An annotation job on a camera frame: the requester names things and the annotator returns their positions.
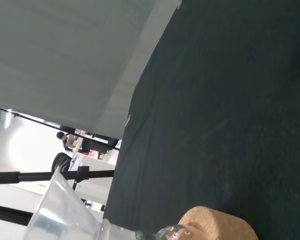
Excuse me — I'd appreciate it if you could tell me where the black tripod pole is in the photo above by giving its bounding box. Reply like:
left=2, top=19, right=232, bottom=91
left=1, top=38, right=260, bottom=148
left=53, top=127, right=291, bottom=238
left=0, top=166, right=115, bottom=185
left=0, top=201, right=34, bottom=226

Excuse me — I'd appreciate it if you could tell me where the cork ring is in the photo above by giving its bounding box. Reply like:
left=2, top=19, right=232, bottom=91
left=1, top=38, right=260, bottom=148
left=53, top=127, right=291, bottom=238
left=177, top=206, right=260, bottom=240

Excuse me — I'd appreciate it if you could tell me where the clear plastic funnel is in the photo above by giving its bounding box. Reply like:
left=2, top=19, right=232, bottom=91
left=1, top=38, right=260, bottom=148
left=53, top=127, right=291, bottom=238
left=22, top=167, right=138, bottom=240

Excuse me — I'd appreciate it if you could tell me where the grey partition panel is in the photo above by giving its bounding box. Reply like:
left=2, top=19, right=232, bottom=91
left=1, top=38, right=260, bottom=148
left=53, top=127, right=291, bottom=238
left=0, top=0, right=166, bottom=138

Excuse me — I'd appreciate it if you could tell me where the thin black rod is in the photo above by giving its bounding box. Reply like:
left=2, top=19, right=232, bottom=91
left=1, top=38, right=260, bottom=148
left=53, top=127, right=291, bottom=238
left=0, top=104, right=121, bottom=151

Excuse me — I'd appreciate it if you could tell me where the small round-bottom glass flask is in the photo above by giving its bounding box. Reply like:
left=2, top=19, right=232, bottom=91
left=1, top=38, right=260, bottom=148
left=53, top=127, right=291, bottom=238
left=132, top=223, right=198, bottom=240

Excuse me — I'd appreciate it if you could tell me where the black bench cloth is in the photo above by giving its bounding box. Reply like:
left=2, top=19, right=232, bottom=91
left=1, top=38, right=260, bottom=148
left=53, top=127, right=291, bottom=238
left=103, top=0, right=300, bottom=240

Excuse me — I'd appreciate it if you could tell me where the black office chair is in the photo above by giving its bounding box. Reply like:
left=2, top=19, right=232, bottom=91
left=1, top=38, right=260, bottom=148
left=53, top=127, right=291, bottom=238
left=51, top=152, right=72, bottom=173

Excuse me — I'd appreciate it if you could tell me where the person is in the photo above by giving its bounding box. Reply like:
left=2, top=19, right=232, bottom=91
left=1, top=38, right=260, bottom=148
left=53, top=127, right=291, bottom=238
left=56, top=131, right=76, bottom=152

